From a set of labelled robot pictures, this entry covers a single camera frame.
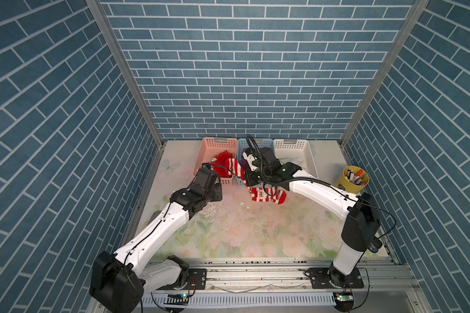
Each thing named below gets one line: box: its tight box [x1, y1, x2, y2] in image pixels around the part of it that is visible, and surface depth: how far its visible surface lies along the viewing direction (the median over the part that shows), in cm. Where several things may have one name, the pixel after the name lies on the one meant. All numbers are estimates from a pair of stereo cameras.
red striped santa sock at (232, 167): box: [224, 157, 248, 188], surface depth 86 cm
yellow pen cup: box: [336, 165, 371, 195], surface depth 91 cm
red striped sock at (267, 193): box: [248, 185, 288, 205], surface depth 98 cm
